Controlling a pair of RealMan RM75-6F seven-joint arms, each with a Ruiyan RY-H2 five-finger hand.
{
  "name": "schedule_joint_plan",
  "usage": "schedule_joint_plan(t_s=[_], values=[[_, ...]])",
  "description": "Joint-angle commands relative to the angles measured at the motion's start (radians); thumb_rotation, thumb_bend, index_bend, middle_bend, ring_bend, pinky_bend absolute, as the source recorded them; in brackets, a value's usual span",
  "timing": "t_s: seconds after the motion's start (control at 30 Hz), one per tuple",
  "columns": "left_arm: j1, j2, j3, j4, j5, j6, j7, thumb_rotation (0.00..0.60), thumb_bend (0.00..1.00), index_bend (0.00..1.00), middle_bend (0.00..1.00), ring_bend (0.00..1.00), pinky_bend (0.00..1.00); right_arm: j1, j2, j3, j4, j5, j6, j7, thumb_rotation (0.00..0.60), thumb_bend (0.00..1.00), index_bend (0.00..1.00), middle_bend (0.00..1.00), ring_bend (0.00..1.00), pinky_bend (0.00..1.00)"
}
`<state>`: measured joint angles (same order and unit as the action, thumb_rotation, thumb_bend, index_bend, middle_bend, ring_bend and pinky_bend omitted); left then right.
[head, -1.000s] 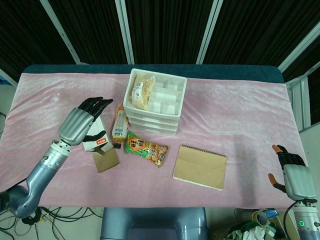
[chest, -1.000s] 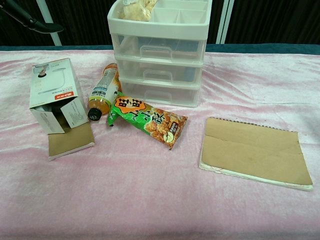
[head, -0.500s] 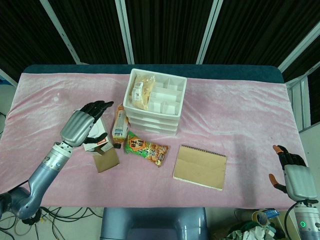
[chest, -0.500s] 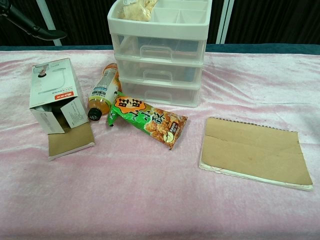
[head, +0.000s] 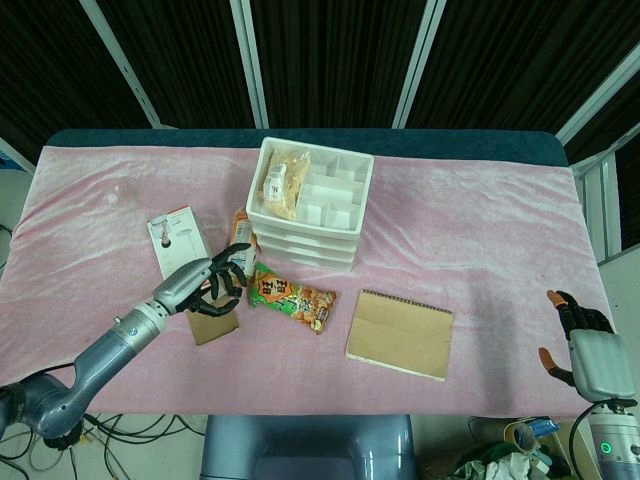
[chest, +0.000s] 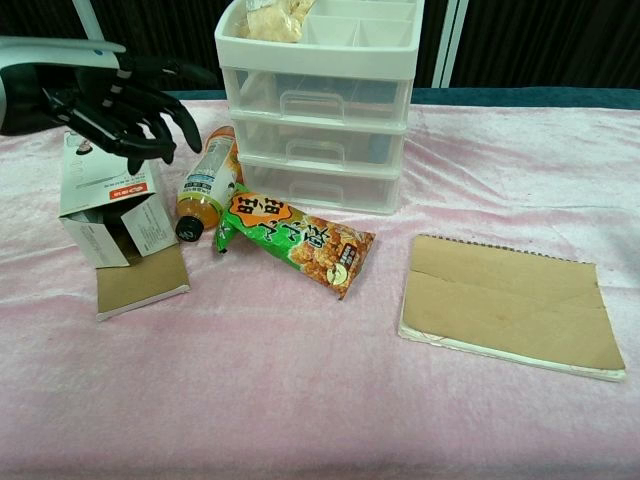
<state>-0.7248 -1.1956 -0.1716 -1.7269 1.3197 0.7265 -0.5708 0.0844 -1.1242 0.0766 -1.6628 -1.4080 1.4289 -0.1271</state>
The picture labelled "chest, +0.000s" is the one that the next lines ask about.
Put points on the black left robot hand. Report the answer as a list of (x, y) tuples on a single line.
[(75, 90)]

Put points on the clear plastic organizer box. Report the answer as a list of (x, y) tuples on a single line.
[(260, 95)]

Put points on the clear plastic drawer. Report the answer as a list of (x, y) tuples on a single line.
[(260, 140), (370, 190)]

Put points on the blue item inside drawer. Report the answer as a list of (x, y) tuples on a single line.
[(381, 147)]

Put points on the white cardboard product box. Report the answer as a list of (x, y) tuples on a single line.
[(90, 175)]

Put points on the orange drink bottle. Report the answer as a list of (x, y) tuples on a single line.
[(207, 175)]

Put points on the beige snack bag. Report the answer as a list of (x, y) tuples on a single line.
[(272, 22)]

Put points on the green rice cracker packet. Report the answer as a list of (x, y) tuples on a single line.
[(280, 235)]

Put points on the pink velvet table cloth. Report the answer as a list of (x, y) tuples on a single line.
[(300, 400)]

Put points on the teal table pad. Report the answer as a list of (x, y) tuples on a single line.
[(500, 96)]

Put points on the brown cover spiral notebook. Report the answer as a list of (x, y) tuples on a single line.
[(500, 300)]

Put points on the black curtain backdrop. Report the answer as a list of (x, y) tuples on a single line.
[(550, 40)]

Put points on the white metal frame post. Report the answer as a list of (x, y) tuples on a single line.
[(450, 40), (90, 17)]

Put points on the white plastic divided organizer box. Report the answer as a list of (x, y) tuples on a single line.
[(320, 60)]

